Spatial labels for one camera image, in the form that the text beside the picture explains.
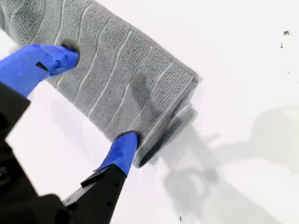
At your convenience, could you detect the grey striped square towel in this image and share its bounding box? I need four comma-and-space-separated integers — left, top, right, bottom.
0, 0, 199, 169

